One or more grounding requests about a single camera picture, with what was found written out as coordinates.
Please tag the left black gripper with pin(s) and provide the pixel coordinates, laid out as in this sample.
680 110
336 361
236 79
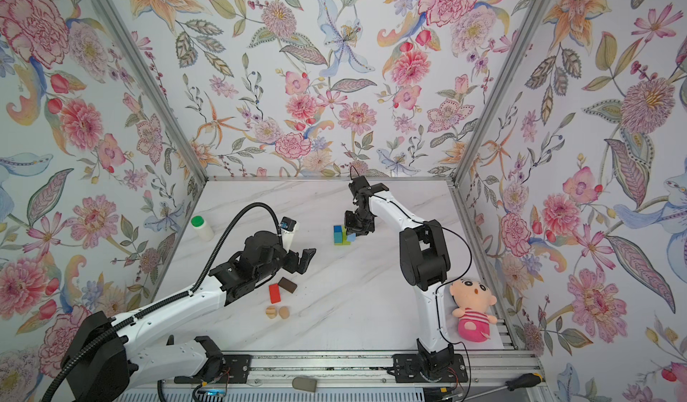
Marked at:
293 265

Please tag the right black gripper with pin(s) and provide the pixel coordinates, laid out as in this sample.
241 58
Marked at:
350 226

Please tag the brown rectangular block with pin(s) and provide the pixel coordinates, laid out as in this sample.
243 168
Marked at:
288 285

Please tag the red rectangular block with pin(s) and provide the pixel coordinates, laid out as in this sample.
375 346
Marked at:
274 294

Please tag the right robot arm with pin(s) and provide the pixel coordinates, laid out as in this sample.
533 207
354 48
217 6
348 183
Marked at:
423 259

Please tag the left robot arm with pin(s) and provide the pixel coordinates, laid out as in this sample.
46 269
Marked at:
109 355

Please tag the natural wood round block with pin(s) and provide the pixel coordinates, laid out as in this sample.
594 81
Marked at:
284 312
271 312

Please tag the white bottle green cap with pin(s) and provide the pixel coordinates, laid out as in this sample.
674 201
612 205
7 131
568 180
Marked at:
202 228

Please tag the grey oval tag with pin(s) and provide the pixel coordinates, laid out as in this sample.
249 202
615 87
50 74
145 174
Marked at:
305 384

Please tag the pink plush doll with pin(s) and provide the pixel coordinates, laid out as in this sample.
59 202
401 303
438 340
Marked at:
473 302

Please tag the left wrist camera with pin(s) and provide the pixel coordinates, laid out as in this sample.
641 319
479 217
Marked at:
288 228

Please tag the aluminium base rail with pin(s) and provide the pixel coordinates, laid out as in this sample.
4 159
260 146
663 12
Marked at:
388 368

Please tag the black handled screwdriver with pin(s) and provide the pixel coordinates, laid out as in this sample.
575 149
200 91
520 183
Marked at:
525 381

